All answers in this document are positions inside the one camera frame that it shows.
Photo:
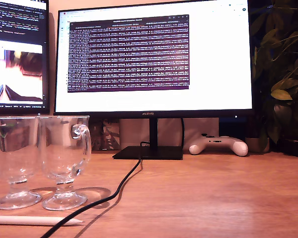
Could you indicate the small footed glass cup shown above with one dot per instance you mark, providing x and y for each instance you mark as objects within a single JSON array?
[
  {"x": 15, "y": 158},
  {"x": 62, "y": 158}
]

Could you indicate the black monitor showing code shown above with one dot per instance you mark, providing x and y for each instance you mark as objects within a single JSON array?
[{"x": 15, "y": 24}]

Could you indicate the green leafy house plant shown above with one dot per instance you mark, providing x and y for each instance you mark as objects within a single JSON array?
[{"x": 281, "y": 94}]

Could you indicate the white game controller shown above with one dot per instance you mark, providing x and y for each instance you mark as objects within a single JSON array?
[{"x": 218, "y": 145}]

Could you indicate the leaf print picture card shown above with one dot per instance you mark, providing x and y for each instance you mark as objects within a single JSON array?
[{"x": 109, "y": 134}]

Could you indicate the white pen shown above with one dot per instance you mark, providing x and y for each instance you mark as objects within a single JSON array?
[{"x": 27, "y": 220}]

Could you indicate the large black Huawei monitor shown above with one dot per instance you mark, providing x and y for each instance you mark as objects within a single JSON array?
[{"x": 213, "y": 62}]

